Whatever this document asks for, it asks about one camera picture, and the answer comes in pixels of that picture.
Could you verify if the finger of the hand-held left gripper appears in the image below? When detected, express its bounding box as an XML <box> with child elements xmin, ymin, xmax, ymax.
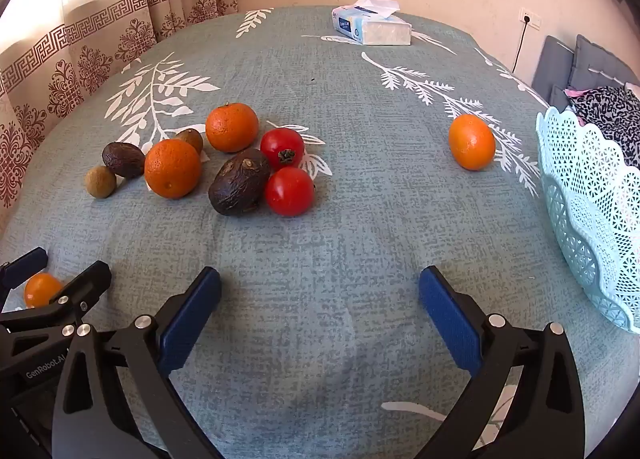
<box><xmin>0</xmin><ymin>247</ymin><xmax>49</xmax><ymax>312</ymax></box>
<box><xmin>0</xmin><ymin>260</ymin><xmax>112</xmax><ymax>346</ymax></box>

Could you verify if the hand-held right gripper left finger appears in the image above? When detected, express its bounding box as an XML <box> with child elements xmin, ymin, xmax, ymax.
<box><xmin>51</xmin><ymin>266</ymin><xmax>223</xmax><ymax>459</ymax></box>

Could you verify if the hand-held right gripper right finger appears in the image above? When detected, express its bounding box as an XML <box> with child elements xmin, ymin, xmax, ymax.
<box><xmin>419</xmin><ymin>265</ymin><xmax>586</xmax><ymax>459</ymax></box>

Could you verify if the small orange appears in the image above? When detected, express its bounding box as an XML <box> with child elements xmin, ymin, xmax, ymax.
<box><xmin>23</xmin><ymin>272</ymin><xmax>64</xmax><ymax>309</ymax></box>

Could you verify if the large dark avocado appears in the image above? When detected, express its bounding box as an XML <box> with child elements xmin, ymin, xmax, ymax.
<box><xmin>208</xmin><ymin>148</ymin><xmax>272</xmax><ymax>216</ymax></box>

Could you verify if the light blue plastic basket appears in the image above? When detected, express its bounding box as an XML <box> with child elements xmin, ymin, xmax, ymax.
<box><xmin>535</xmin><ymin>106</ymin><xmax>640</xmax><ymax>335</ymax></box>

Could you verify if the brown kiwi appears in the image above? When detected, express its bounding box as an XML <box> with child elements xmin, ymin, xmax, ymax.
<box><xmin>84</xmin><ymin>165</ymin><xmax>118</xmax><ymax>199</ymax></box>
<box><xmin>173</xmin><ymin>128</ymin><xmax>205</xmax><ymax>156</ymax></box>

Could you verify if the red tomato with dark calyx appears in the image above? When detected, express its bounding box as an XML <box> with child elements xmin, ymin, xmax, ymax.
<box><xmin>260</xmin><ymin>128</ymin><xmax>306</xmax><ymax>172</ymax></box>

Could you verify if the small dark avocado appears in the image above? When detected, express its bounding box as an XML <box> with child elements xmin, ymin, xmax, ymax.
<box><xmin>102</xmin><ymin>142</ymin><xmax>147</xmax><ymax>179</ymax></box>

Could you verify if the beige patterned curtain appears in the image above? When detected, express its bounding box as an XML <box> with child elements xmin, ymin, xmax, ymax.
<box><xmin>0</xmin><ymin>0</ymin><xmax>241</xmax><ymax>225</ymax></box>

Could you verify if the small grey cushion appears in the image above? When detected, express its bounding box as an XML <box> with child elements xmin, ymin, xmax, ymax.
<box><xmin>549</xmin><ymin>84</ymin><xmax>576</xmax><ymax>112</ymax></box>

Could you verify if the leopard print cloth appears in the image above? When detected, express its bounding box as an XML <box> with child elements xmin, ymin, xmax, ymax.
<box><xmin>567</xmin><ymin>88</ymin><xmax>640</xmax><ymax>170</ymax></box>

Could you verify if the grey sofa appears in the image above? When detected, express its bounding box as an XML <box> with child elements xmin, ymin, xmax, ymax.
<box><xmin>531</xmin><ymin>35</ymin><xmax>576</xmax><ymax>100</ymax></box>

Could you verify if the tissue box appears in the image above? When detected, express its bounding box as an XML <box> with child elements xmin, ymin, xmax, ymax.
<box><xmin>331</xmin><ymin>0</ymin><xmax>413</xmax><ymax>46</ymax></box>

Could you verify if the grey cushion with zipper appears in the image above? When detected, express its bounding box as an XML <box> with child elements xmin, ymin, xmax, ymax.
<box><xmin>570</xmin><ymin>34</ymin><xmax>636</xmax><ymax>90</ymax></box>

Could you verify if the black power cable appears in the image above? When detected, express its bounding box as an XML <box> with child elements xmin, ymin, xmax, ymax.
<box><xmin>512</xmin><ymin>19</ymin><xmax>528</xmax><ymax>74</ymax></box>

